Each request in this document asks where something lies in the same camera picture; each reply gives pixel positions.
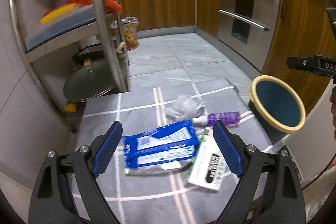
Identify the red plastic bag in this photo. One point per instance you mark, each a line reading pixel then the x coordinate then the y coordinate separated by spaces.
pixel 111 6

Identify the small yellow object under rack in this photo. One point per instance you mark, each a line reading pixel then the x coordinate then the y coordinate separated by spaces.
pixel 70 107

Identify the stainless steel drawer appliance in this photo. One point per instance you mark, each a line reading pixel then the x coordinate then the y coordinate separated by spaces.
pixel 247 26

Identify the stainless steel shelf rack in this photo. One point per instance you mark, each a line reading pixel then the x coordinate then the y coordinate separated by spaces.
pixel 47 50

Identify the grey wok lid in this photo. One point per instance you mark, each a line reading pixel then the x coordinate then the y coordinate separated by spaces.
pixel 89 82

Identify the purple spray bottle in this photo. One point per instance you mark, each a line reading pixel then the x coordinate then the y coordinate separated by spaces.
pixel 227 118

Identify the clear plastic bag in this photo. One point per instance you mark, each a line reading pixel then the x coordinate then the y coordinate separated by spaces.
pixel 184 108

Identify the blue wet wipes pack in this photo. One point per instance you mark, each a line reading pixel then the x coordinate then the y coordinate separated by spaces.
pixel 162 150

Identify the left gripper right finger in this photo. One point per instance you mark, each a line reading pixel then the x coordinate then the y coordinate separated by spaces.
pixel 246 166

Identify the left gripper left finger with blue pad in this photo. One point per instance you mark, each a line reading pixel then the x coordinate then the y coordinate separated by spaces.
pixel 87 163

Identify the bagged floor trash bin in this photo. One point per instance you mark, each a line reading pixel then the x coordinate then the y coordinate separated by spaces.
pixel 129 26

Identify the white green carton box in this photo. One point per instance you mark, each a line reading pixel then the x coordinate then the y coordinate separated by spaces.
pixel 209 167

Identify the wooden kitchen cabinets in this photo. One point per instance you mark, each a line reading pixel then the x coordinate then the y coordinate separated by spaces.
pixel 302 29

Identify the blue bin with yellow rim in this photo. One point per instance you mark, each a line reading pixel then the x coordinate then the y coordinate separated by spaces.
pixel 276 105

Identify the person's right hand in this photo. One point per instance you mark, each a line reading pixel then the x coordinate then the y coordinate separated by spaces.
pixel 333 111

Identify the yellow item on shelf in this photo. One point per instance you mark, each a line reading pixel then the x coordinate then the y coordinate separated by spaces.
pixel 60 11

